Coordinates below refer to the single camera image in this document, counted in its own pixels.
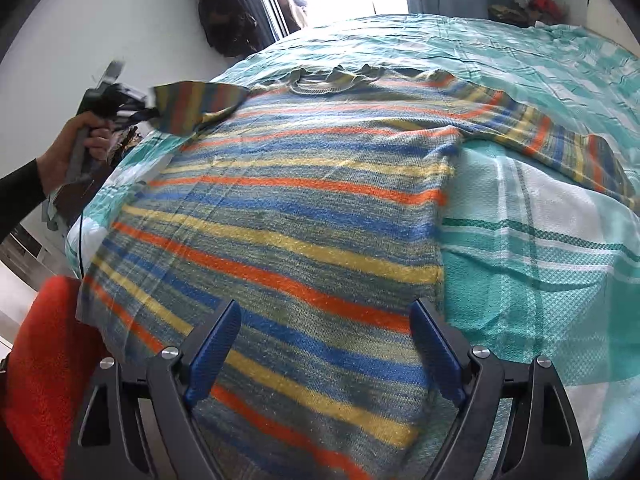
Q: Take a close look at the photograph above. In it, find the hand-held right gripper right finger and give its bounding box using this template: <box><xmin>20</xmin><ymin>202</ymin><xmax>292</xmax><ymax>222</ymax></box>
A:
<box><xmin>409</xmin><ymin>298</ymin><xmax>590</xmax><ymax>480</ymax></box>

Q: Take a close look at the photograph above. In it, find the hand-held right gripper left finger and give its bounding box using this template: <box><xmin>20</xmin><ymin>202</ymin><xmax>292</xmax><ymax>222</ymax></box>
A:
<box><xmin>62</xmin><ymin>299</ymin><xmax>243</xmax><ymax>480</ymax></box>

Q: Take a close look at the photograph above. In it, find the brown cloth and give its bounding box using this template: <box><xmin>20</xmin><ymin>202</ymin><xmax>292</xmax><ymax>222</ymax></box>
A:
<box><xmin>273</xmin><ymin>0</ymin><xmax>312</xmax><ymax>37</ymax></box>

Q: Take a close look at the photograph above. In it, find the person's left hand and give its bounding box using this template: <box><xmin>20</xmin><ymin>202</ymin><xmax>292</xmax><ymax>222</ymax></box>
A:
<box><xmin>37</xmin><ymin>111</ymin><xmax>114</xmax><ymax>197</ymax></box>

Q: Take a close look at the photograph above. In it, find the pile of clothes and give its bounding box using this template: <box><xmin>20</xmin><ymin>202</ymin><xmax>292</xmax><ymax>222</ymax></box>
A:
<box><xmin>487</xmin><ymin>0</ymin><xmax>572</xmax><ymax>27</ymax></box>

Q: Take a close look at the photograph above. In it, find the red fleece cloth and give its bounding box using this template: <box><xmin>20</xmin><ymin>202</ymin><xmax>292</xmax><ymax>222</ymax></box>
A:
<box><xmin>0</xmin><ymin>276</ymin><xmax>110</xmax><ymax>480</ymax></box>

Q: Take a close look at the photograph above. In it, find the dark hanging bag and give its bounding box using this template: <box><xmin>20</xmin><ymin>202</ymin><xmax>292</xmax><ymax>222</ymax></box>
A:
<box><xmin>190</xmin><ymin>0</ymin><xmax>274</xmax><ymax>59</ymax></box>

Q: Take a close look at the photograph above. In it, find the black cable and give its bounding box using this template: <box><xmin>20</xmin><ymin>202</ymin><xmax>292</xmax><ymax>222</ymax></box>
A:
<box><xmin>74</xmin><ymin>212</ymin><xmax>89</xmax><ymax>281</ymax></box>

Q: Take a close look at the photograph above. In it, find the striped knit sweater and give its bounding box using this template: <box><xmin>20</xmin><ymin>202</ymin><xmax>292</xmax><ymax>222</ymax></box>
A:
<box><xmin>75</xmin><ymin>62</ymin><xmax>638</xmax><ymax>480</ymax></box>

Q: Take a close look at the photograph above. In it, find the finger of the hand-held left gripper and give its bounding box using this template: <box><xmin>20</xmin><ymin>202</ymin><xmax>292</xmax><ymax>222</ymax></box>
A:
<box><xmin>120</xmin><ymin>94</ymin><xmax>164</xmax><ymax>130</ymax></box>

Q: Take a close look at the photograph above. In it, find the teal plaid bedsheet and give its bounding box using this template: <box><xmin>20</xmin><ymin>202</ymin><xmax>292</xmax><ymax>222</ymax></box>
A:
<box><xmin>65</xmin><ymin>12</ymin><xmax>640</xmax><ymax>480</ymax></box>

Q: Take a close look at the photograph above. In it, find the window frame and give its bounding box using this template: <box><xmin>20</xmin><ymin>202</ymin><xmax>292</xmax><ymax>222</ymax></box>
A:
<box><xmin>247</xmin><ymin>0</ymin><xmax>290</xmax><ymax>42</ymax></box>

